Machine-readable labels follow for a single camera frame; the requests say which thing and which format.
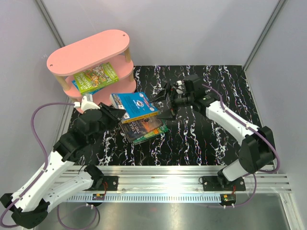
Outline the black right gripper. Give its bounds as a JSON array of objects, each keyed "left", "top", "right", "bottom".
[{"left": 148, "top": 82, "right": 194, "bottom": 121}]

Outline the dark Tale of Two Cities book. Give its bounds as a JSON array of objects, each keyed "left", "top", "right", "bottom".
[{"left": 119, "top": 116, "right": 164, "bottom": 142}]

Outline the blue back-cover book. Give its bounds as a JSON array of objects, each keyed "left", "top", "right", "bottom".
[{"left": 109, "top": 92, "right": 158, "bottom": 124}]

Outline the blue 26-storey treehouse book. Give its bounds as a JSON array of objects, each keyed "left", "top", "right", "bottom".
[{"left": 71, "top": 80, "right": 106, "bottom": 95}]

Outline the green 65-storey treehouse book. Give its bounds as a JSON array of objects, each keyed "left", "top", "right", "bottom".
[{"left": 72, "top": 62, "right": 119, "bottom": 95}]

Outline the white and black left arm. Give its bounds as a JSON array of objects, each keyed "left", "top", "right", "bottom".
[{"left": 0, "top": 103, "right": 126, "bottom": 229}]

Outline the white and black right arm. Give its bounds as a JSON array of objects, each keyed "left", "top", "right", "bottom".
[{"left": 150, "top": 75, "right": 279, "bottom": 190}]

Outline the green bottom book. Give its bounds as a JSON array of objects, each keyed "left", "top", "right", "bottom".
[{"left": 132, "top": 122, "right": 169, "bottom": 144}]

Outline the pink three-tier shelf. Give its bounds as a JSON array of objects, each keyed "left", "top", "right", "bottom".
[{"left": 47, "top": 29, "right": 137, "bottom": 105}]

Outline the left small circuit board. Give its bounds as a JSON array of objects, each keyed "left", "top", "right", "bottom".
[{"left": 92, "top": 194, "right": 105, "bottom": 201}]

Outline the small circuit board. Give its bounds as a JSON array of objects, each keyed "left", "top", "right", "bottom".
[
  {"left": 221, "top": 194, "right": 236, "bottom": 202},
  {"left": 92, "top": 194, "right": 105, "bottom": 201}
]

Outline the right small circuit board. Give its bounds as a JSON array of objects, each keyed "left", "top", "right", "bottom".
[{"left": 221, "top": 194, "right": 236, "bottom": 202}]

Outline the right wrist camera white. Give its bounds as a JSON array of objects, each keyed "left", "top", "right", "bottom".
[{"left": 174, "top": 80, "right": 184, "bottom": 94}]

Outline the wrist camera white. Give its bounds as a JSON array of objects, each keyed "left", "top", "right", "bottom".
[
  {"left": 174, "top": 80, "right": 184, "bottom": 94},
  {"left": 74, "top": 94, "right": 100, "bottom": 114}
]

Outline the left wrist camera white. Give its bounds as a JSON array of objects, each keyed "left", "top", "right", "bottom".
[{"left": 74, "top": 94, "right": 100, "bottom": 114}]

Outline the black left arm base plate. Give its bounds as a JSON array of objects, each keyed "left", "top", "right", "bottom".
[{"left": 100, "top": 176, "right": 119, "bottom": 191}]

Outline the aluminium mounting rail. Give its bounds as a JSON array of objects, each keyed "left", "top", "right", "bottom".
[{"left": 51, "top": 164, "right": 293, "bottom": 204}]

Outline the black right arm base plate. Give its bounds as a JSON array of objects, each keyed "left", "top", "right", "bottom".
[{"left": 200, "top": 176, "right": 246, "bottom": 192}]

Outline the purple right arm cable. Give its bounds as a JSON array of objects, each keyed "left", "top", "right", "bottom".
[{"left": 202, "top": 83, "right": 281, "bottom": 208}]

